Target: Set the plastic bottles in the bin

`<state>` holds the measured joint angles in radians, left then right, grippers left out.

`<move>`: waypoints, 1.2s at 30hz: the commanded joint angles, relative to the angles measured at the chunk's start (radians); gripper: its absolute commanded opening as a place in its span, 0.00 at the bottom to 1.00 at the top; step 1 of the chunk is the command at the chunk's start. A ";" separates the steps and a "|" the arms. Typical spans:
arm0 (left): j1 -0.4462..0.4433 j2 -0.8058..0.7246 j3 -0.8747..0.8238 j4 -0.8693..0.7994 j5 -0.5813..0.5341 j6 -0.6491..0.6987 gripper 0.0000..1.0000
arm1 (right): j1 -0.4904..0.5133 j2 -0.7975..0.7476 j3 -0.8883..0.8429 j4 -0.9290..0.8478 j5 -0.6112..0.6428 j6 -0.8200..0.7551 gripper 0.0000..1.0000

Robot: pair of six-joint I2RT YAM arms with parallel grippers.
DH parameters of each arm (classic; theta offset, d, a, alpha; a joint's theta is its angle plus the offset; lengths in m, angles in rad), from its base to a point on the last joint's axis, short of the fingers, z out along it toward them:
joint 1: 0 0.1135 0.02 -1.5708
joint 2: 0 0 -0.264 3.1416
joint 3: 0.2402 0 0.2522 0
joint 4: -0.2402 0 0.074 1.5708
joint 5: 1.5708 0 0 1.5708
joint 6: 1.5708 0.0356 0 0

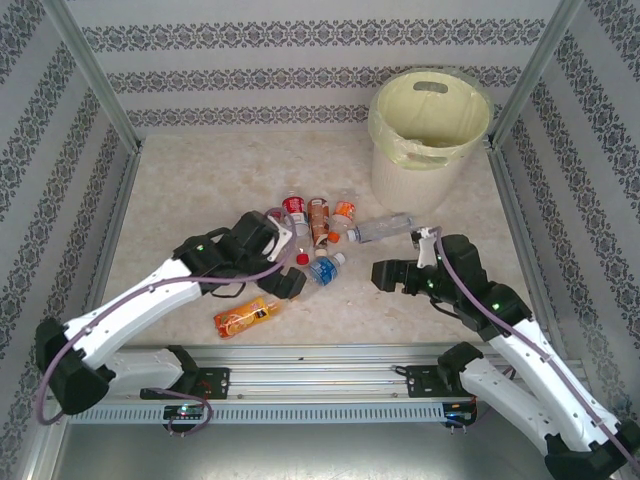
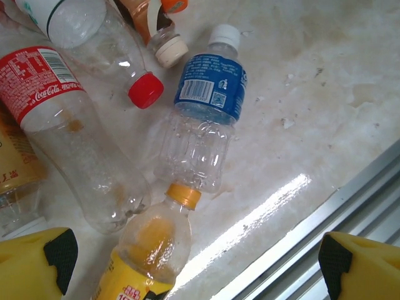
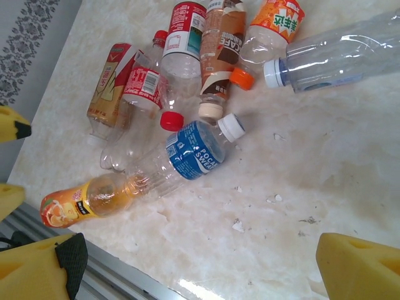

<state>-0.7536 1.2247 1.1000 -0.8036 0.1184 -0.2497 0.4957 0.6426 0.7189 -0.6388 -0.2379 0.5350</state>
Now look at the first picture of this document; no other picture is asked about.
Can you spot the short red label bottle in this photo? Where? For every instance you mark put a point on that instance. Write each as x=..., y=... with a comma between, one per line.
x=294, y=205

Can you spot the bluish clear bottle white cap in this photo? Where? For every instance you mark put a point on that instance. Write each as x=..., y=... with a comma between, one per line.
x=380, y=228

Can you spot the brown label bottle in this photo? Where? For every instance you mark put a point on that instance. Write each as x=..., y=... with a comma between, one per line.
x=318, y=220

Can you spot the blue label bottle white cap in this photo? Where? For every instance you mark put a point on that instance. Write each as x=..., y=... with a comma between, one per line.
x=322, y=270

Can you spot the crushed small orange label bottle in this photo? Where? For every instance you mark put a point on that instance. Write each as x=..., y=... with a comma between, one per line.
x=344, y=211

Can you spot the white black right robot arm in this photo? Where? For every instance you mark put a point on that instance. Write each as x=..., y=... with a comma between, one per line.
x=540, y=365

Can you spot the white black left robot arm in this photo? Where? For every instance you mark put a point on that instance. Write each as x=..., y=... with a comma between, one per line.
x=130, y=310

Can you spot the cream plastic bin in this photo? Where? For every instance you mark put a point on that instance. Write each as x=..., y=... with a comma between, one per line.
x=420, y=185

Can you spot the orange juice bottle orange cap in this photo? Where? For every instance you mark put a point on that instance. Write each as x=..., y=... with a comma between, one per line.
x=245, y=317

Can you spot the loose red bottle cap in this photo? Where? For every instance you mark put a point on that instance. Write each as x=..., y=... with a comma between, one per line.
x=302, y=259

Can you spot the grey metal bottom panel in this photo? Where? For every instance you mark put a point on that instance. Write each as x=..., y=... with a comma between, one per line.
x=320, y=455

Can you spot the aluminium right side rail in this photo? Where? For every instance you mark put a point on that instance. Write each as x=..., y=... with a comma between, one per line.
x=517, y=225

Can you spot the aluminium rail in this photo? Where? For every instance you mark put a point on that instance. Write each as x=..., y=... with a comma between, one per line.
x=325, y=372
x=110, y=250
x=517, y=225

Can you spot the aluminium left side rail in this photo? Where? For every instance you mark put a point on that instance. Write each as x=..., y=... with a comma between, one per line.
x=110, y=250

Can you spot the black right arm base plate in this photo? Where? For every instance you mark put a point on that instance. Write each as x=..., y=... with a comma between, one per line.
x=420, y=382

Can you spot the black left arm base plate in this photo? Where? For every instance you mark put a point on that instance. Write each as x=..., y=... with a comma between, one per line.
x=215, y=382

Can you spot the aluminium front rail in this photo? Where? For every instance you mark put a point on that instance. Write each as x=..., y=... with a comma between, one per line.
x=325, y=372

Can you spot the aluminium right frame post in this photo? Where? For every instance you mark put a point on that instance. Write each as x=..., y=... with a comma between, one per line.
x=531, y=75

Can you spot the aluminium frame post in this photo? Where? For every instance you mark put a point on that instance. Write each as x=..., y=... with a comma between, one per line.
x=95, y=75
x=531, y=75

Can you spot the aluminium left frame post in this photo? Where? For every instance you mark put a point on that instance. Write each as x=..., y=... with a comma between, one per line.
x=95, y=75

